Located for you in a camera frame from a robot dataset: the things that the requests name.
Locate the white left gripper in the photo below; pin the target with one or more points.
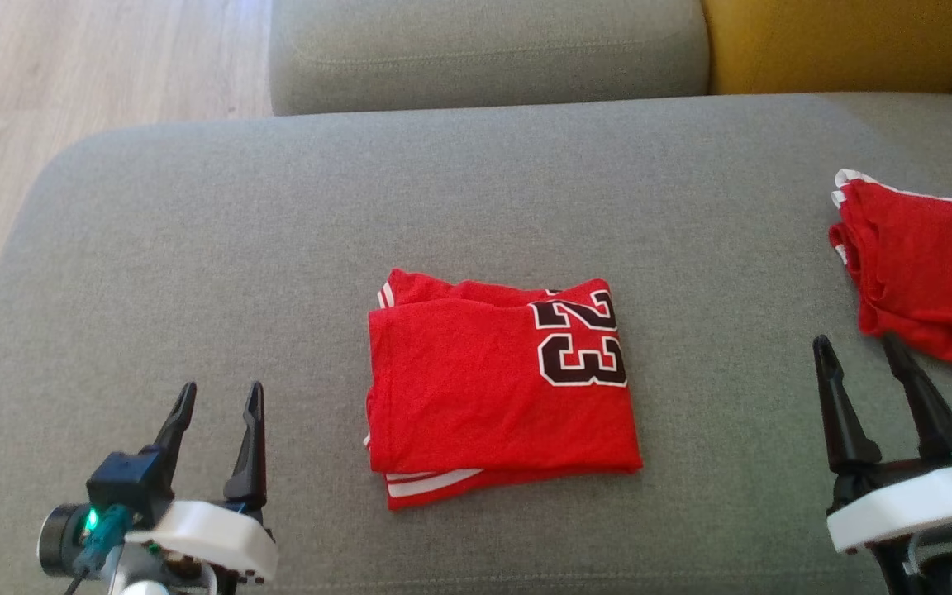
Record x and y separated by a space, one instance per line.
211 533

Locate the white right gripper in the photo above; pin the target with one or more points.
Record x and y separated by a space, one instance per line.
914 504

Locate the red white-trim basketball shorts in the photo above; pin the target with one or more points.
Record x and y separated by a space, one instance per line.
922 264

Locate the red white-sleeved jersey shirt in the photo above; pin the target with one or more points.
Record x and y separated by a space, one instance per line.
476 397

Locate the grey sofa seat cushion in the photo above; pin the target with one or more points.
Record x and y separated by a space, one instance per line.
278 248

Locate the yellow sofa back cushion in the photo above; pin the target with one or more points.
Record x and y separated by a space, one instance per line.
840 41

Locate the grey sofa back cushion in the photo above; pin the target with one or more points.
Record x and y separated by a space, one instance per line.
484 54

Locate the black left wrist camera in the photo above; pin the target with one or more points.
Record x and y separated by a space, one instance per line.
129 483

